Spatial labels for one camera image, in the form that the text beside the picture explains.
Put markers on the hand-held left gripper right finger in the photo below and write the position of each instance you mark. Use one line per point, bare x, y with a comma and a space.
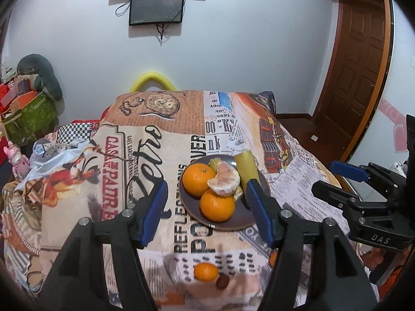
259, 214

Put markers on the green storage bag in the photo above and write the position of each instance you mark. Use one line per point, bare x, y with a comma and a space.
32, 116

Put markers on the red tomato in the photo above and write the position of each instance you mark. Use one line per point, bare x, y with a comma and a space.
274, 258

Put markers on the grey round plate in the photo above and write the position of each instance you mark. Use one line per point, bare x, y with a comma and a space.
241, 215

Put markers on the printed newspaper tablecloth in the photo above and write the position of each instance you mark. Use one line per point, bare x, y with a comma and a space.
136, 155

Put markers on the pink bunny toy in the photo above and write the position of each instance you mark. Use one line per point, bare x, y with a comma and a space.
18, 160

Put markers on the white floor socket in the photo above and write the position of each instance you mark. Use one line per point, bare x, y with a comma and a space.
314, 138

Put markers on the small black wall monitor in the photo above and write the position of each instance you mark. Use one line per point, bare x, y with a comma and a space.
157, 6

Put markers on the brown wooden door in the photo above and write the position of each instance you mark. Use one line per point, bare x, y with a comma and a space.
353, 71

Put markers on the orange with stem dot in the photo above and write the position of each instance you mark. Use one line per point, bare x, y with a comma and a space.
197, 179

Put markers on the grey neck pillow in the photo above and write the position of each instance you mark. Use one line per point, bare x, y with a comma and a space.
45, 74

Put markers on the smooth orange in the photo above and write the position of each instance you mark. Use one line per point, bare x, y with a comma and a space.
217, 205

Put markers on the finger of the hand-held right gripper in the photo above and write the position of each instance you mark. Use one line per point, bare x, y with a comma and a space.
334, 196
348, 170

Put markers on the dark blue backpack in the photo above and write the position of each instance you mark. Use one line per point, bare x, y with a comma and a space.
270, 98

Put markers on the black white checkered cloth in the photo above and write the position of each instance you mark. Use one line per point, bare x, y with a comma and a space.
76, 132

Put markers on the small kumquat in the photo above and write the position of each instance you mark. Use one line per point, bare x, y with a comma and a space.
205, 271

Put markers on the peeled orange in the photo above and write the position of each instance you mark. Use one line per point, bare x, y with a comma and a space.
225, 178

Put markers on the yellow curved chair back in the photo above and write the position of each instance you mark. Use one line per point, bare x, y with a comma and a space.
152, 79

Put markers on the white wardrobe door with hearts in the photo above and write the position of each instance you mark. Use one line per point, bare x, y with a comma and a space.
398, 103

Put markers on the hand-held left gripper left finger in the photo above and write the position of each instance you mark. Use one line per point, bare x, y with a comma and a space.
154, 213

